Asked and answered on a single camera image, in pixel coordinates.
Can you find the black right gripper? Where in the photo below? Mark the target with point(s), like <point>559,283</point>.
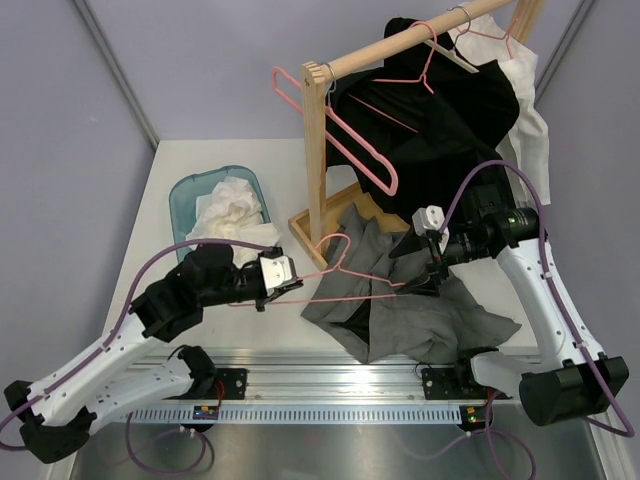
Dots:
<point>427,282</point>

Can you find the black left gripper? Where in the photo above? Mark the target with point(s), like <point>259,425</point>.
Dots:
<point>260,303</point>

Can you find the grey pleated skirt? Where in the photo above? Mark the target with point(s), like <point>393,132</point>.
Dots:
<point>427,329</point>

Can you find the white skirt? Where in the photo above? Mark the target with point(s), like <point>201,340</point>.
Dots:
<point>233,211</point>

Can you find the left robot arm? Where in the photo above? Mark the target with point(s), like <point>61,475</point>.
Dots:
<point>59,413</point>

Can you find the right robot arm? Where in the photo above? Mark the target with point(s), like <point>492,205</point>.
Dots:
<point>575,377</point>

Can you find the pink hanger with black garment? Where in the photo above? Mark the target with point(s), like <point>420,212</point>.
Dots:
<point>410,66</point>

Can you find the pink hanger with white garment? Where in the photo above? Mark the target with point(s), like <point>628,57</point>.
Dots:
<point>469,30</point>

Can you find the wooden clothes rack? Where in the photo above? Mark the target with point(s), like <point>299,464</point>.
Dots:
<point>307,95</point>

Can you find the black garment on rack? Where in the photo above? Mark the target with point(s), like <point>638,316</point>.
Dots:
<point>432,140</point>

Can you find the teal plastic basin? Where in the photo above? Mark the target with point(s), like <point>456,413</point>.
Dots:
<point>182,198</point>

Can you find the white garment on rack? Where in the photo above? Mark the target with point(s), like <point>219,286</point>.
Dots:
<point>526,145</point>

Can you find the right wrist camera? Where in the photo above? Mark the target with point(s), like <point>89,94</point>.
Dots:
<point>430,218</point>

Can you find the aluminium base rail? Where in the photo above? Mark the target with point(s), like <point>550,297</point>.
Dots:
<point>315,377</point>

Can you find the white slotted cable duct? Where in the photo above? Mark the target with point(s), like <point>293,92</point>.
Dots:
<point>300,415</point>

